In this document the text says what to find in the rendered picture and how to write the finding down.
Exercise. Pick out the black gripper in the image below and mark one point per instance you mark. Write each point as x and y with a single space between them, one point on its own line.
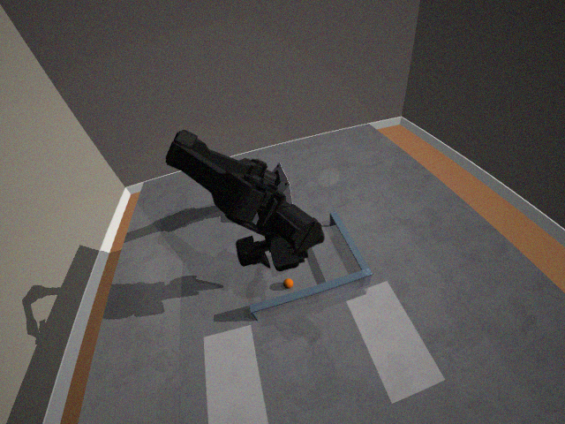
250 252

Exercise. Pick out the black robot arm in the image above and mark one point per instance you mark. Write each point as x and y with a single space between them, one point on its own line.
240 189

